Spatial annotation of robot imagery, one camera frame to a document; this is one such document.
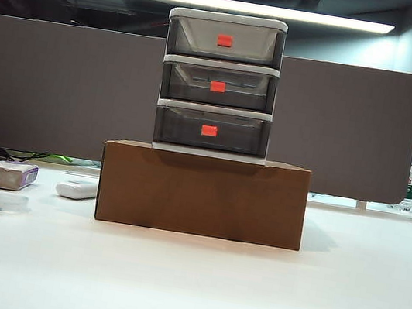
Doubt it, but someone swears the smoky transparent dark drawer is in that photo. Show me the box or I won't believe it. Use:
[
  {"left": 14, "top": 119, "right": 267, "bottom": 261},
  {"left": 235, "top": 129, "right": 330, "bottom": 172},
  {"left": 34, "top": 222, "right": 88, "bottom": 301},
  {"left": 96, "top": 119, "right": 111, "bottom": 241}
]
[{"left": 152, "top": 103, "right": 273, "bottom": 160}]

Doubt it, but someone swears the smoky drawer with white interior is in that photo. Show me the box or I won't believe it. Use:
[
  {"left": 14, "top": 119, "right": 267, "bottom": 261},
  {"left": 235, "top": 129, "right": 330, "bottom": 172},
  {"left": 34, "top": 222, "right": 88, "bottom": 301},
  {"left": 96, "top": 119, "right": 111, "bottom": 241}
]
[{"left": 166, "top": 13, "right": 280, "bottom": 69}]

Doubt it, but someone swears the brown cardboard box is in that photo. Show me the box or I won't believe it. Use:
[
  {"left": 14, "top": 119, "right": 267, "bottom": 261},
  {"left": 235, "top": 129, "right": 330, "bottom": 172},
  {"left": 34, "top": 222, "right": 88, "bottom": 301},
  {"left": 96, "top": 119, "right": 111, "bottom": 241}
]
[{"left": 92, "top": 135, "right": 314, "bottom": 252}]

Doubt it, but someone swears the white oblong plastic case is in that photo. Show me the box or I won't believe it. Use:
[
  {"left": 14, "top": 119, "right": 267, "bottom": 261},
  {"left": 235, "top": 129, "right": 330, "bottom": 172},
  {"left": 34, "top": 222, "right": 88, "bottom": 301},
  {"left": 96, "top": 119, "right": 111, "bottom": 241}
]
[{"left": 54, "top": 176, "right": 100, "bottom": 203}]

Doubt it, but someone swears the grey desk partition panel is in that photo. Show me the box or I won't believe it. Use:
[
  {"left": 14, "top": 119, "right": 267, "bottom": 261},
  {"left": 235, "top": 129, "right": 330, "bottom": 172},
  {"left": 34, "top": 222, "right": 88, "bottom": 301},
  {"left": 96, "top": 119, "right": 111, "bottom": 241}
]
[{"left": 0, "top": 9, "right": 412, "bottom": 213}]

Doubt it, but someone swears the white tissue pack purple label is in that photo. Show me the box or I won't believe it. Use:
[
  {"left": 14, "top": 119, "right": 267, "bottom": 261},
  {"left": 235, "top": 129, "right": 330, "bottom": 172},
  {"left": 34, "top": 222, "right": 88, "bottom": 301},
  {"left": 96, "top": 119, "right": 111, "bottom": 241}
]
[{"left": 0, "top": 160, "right": 40, "bottom": 196}]

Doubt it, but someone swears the smoky drawer with inner rail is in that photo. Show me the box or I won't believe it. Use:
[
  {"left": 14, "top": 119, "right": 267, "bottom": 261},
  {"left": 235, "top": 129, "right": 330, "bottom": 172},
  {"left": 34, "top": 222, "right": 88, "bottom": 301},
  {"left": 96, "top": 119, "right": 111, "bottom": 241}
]
[{"left": 159, "top": 60, "right": 280, "bottom": 115}]

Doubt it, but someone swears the white plastic drawer cabinet frame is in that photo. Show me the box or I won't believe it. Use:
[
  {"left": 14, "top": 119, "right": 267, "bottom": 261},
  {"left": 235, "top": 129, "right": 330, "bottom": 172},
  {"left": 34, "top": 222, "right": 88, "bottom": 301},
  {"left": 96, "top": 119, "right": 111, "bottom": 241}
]
[{"left": 147, "top": 2, "right": 290, "bottom": 168}]

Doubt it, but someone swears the green cable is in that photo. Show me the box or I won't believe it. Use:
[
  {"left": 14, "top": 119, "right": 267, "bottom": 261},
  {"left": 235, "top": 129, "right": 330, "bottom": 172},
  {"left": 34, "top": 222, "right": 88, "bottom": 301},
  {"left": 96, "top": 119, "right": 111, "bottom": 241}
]
[{"left": 43, "top": 152, "right": 74, "bottom": 166}]

